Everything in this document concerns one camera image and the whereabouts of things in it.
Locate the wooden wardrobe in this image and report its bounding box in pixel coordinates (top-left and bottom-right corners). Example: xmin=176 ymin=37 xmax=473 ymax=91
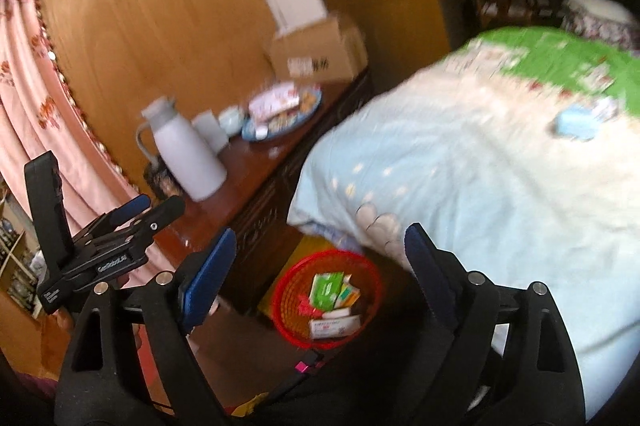
xmin=32 ymin=0 xmax=281 ymax=194

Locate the cardboard box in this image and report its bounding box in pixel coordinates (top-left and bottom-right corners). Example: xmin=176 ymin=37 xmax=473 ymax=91
xmin=267 ymin=13 xmax=369 ymax=83

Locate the white mug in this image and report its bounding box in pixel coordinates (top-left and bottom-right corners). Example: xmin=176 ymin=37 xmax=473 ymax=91
xmin=192 ymin=111 xmax=229 ymax=153

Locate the storage shelf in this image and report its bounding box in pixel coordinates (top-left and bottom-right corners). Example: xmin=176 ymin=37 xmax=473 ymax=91
xmin=0 ymin=186 xmax=43 ymax=318

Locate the colourful striped box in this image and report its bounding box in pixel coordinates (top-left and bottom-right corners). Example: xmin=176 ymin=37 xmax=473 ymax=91
xmin=339 ymin=282 xmax=362 ymax=308

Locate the green and white packet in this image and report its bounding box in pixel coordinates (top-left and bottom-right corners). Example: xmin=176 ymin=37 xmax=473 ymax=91
xmin=309 ymin=273 xmax=347 ymax=308

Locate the small white carton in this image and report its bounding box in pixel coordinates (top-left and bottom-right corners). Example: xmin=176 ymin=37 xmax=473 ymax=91
xmin=585 ymin=95 xmax=619 ymax=122

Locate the pink floral curtain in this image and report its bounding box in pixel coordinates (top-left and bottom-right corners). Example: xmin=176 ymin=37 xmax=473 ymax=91
xmin=0 ymin=0 xmax=167 ymax=387

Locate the pale ceramic lidded jar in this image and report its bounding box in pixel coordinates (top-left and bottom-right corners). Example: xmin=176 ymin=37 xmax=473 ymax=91
xmin=219 ymin=105 xmax=247 ymax=137

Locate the red plastic basket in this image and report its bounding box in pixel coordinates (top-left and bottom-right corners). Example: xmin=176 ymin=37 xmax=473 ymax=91
xmin=272 ymin=250 xmax=385 ymax=352

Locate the white medicine box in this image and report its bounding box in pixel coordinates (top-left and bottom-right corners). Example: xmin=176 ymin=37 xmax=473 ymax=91
xmin=309 ymin=313 xmax=364 ymax=340

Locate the blue plate of snacks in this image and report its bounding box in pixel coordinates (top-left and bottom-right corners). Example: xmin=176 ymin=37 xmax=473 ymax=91
xmin=241 ymin=84 xmax=323 ymax=143

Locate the pink snack packet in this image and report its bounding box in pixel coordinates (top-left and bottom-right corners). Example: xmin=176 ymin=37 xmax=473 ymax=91
xmin=249 ymin=81 xmax=301 ymax=120

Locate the black cable with pink tag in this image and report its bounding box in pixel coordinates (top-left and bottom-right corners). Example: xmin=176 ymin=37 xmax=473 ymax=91
xmin=265 ymin=348 xmax=327 ymax=407

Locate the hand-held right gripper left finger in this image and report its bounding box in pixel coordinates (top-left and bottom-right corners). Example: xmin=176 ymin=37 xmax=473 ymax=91
xmin=52 ymin=227 xmax=237 ymax=426

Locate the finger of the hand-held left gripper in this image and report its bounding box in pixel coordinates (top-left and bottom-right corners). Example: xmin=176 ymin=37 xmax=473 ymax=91
xmin=75 ymin=195 xmax=151 ymax=245
xmin=95 ymin=195 xmax=186 ymax=257

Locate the dark wooden cabinet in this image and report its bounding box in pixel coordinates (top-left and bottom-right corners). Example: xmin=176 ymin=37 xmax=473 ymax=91
xmin=145 ymin=71 xmax=373 ymax=314

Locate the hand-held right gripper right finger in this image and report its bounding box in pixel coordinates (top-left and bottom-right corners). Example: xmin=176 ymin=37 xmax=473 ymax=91
xmin=404 ymin=223 xmax=587 ymax=426

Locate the white thermos jug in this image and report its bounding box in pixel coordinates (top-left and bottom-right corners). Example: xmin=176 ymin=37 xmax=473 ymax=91
xmin=136 ymin=96 xmax=228 ymax=202

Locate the printed quilt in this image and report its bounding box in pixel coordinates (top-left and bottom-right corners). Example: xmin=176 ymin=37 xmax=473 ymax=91
xmin=287 ymin=26 xmax=640 ymax=422

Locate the folded floral quilt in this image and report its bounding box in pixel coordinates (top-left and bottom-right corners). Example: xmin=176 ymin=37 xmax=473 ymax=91
xmin=561 ymin=0 xmax=640 ymax=50

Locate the blue face mask pack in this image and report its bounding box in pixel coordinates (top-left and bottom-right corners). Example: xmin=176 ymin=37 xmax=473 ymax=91
xmin=552 ymin=104 xmax=602 ymax=140

